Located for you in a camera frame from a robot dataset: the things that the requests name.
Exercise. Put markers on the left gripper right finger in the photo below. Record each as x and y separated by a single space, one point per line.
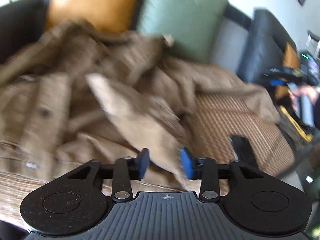
251 199

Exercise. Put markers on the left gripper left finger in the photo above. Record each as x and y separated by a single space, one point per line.
81 198

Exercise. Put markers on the brown corduroy jacket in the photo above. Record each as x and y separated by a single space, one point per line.
79 94

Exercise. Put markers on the woven brown seat mat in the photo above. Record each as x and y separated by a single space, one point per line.
218 118

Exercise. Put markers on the cluttered equipment pile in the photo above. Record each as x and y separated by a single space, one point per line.
298 72

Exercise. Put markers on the black armchair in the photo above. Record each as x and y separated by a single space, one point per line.
265 47

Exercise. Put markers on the green leather cushion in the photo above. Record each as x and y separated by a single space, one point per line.
193 25

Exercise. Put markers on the black leather sofa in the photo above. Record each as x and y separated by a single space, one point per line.
22 23

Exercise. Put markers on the orange leather cushion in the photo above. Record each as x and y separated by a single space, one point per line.
111 16

